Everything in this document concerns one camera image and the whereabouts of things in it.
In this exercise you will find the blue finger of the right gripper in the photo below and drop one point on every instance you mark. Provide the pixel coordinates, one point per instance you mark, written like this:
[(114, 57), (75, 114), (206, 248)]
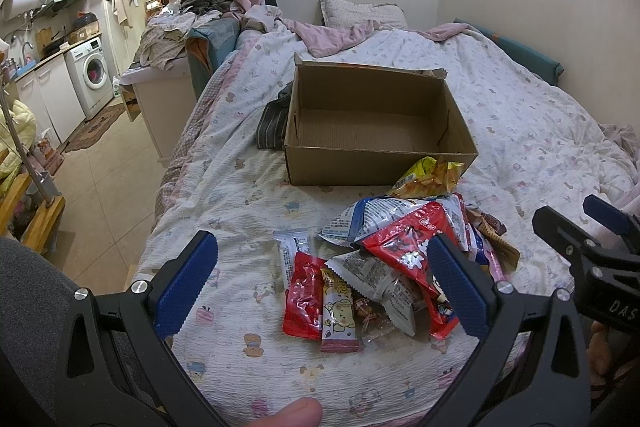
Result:
[(563, 236), (613, 219)]

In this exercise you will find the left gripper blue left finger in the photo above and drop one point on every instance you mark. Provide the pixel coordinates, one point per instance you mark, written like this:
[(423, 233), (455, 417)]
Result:
[(179, 282)]

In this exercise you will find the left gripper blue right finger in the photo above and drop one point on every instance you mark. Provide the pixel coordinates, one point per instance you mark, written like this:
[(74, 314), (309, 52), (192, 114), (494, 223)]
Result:
[(467, 287)]

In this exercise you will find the pink snack pouch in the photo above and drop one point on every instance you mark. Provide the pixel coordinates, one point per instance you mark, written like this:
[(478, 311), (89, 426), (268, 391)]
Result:
[(486, 257)]

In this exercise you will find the brown chocolate bar wrapper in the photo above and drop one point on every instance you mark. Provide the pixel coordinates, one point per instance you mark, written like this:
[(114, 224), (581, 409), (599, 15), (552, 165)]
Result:
[(493, 230)]

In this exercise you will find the large red snack bag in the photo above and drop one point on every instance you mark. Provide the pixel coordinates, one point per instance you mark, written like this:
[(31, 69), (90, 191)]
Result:
[(403, 246)]

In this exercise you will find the clear small snack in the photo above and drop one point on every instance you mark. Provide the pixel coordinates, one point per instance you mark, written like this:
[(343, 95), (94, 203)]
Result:
[(373, 321)]

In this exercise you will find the white red-edged snack bag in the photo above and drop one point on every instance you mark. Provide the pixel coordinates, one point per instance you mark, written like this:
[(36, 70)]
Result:
[(375, 280)]

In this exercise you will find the red sauce packet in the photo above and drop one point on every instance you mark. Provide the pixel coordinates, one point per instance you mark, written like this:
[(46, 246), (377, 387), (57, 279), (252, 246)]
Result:
[(304, 298)]

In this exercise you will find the white snack bar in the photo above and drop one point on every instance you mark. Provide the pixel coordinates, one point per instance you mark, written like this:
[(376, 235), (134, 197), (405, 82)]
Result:
[(290, 242)]

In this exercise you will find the cartoon bear candy packet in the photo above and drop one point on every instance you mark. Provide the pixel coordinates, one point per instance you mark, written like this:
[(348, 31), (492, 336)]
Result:
[(339, 333)]

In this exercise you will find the yellow chip bag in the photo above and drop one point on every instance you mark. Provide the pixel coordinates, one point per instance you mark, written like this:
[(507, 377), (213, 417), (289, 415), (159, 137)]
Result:
[(428, 177)]

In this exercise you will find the blue white snack bag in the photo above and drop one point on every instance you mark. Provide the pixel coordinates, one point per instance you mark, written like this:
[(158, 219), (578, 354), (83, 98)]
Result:
[(372, 214)]

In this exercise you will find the person's right hand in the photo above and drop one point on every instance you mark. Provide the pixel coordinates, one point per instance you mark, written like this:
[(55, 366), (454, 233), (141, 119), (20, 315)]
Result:
[(611, 355)]

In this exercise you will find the person's left hand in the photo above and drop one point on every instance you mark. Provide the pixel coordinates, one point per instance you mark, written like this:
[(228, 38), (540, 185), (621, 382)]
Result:
[(304, 412)]

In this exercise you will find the wooden drying rack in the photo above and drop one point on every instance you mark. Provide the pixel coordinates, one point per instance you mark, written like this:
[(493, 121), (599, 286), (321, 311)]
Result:
[(29, 211)]

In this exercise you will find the brown door mat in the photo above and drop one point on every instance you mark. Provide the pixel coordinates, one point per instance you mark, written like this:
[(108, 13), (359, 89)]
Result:
[(90, 132)]

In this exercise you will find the dark striped cloth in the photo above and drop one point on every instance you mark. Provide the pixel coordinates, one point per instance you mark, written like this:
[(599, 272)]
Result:
[(271, 129)]

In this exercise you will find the brown cardboard box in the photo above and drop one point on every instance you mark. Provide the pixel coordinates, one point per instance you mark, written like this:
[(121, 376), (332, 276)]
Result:
[(356, 124)]

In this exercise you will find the white kitchen cabinet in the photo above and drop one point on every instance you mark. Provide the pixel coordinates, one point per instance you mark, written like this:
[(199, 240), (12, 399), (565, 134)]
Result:
[(49, 93)]

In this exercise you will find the white washing machine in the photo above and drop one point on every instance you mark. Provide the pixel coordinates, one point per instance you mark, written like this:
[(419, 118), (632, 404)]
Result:
[(87, 67)]

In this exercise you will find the teal orange bedding bundle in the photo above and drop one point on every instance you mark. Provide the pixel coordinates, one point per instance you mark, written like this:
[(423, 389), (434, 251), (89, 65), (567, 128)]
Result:
[(207, 47)]

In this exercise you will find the pile of clothes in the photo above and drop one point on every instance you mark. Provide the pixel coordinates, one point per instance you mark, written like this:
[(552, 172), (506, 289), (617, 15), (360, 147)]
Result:
[(164, 37)]

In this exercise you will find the pink blanket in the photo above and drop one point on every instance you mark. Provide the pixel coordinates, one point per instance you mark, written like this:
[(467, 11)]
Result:
[(323, 41)]

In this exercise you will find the beige pillow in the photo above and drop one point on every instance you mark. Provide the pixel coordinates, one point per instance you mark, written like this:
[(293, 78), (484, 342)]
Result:
[(345, 14)]

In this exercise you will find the teal cushion by wall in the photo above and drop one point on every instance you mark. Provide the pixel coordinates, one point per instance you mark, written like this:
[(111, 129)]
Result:
[(536, 63)]

